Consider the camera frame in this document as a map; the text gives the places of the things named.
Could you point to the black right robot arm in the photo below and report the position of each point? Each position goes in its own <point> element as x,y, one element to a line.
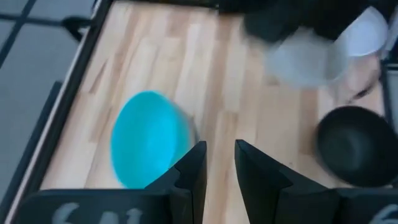
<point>326,15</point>

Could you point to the grey plastic bowl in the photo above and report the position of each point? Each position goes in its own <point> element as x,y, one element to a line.
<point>304,62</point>

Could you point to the black table leg foot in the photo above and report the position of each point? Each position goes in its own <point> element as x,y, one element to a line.
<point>76,26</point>

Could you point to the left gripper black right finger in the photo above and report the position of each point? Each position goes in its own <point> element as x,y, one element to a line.
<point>264,189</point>

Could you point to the blue plastic bowl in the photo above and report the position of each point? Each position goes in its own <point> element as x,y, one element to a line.
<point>146,140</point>

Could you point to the black table edge rail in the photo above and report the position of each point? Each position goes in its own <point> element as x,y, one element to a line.
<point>62,109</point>

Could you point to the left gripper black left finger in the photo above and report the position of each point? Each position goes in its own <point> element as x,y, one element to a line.
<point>189,186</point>

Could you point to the black plastic bowl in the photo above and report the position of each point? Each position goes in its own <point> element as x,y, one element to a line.
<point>354,146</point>

